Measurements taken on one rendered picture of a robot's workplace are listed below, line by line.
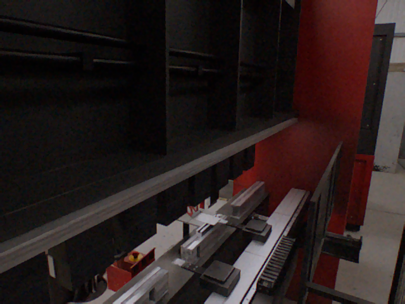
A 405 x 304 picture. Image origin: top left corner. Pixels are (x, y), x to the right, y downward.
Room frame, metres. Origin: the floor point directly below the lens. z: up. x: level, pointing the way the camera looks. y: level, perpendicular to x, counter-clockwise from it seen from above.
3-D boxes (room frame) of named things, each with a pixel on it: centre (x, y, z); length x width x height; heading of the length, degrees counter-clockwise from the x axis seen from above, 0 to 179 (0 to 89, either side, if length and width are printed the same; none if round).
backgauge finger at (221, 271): (0.94, -0.02, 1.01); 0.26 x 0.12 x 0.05; 60
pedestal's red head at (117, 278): (1.30, 0.34, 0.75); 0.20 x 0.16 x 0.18; 154
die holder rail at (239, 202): (1.84, -0.34, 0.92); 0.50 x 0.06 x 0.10; 150
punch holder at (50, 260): (0.69, 0.32, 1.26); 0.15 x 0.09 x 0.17; 150
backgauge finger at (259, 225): (1.29, -0.22, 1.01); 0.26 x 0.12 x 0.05; 60
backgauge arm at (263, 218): (1.57, -0.62, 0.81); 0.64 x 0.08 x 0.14; 60
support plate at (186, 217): (1.44, 0.06, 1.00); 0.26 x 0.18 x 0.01; 60
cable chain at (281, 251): (0.99, -0.32, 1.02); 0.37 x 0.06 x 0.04; 150
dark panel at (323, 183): (1.32, -0.63, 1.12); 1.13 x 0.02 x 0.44; 150
